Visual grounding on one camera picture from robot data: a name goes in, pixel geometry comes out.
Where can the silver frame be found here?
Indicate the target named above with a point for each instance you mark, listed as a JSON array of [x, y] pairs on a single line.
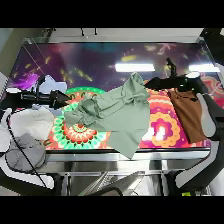
[[133, 166]]

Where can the light blue garment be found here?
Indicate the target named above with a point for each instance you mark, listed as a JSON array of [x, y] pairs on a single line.
[[53, 85]]

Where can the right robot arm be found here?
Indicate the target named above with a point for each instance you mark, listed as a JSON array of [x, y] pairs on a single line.
[[207, 123]]

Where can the grey garment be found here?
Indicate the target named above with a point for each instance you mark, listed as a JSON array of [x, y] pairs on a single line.
[[26, 153]]

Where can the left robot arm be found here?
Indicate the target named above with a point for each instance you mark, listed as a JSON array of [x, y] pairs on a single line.
[[13, 99]]

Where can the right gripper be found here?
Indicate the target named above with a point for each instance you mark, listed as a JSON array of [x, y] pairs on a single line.
[[166, 83]]

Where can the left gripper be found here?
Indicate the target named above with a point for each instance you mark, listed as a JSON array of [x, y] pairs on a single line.
[[45, 99]]

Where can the green T-shirt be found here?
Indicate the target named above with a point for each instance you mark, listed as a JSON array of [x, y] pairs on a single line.
[[116, 116]]

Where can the white garment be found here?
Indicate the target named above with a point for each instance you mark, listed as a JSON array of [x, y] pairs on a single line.
[[33, 123]]

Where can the brown garment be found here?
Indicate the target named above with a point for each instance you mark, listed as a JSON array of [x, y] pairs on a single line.
[[190, 116]]

